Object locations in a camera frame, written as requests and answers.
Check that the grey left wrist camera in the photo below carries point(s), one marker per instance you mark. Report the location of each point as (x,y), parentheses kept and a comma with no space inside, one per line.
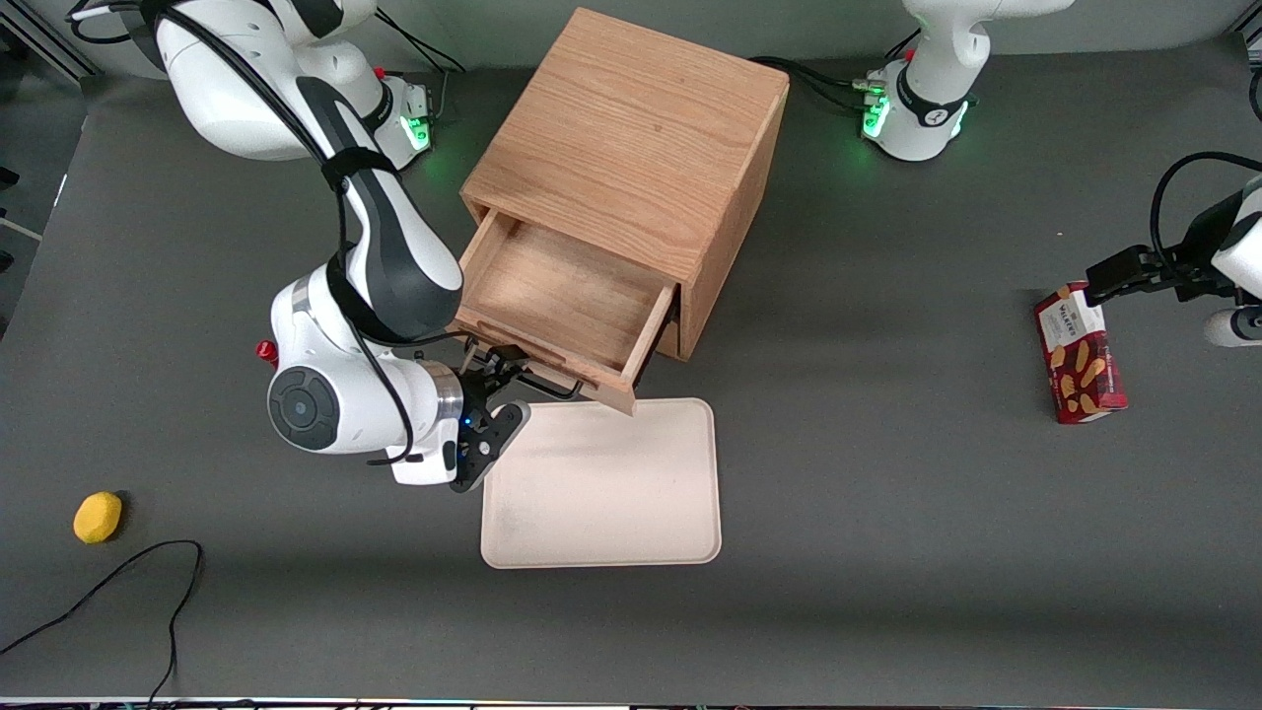
(1234,326)

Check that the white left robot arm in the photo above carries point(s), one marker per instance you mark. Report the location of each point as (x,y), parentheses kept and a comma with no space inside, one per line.
(927,108)

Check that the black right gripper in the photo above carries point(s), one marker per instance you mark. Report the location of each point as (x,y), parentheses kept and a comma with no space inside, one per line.
(482,389)

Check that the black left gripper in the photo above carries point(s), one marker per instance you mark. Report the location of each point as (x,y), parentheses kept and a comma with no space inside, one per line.
(1190,273)

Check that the small red bottle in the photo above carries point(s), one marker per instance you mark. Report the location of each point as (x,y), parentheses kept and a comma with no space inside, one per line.
(266,350)

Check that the yellow lemon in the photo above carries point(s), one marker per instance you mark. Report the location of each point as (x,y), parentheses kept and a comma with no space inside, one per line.
(97,518)

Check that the red shortbread cookie box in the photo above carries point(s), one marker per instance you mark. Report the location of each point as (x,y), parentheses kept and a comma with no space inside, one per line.
(1085,375)

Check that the aluminium frame rail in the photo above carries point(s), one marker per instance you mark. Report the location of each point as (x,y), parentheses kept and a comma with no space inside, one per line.
(49,41)
(1252,37)

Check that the cream rectangular tray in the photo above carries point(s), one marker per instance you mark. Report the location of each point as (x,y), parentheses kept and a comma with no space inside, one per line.
(611,493)

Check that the oak wooden drawer cabinet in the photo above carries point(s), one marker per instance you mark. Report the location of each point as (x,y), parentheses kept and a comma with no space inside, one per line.
(631,128)

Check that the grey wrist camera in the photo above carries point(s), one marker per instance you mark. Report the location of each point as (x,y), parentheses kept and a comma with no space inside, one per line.
(1234,326)
(419,468)

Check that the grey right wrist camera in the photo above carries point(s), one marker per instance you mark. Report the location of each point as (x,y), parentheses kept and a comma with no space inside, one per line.
(419,468)

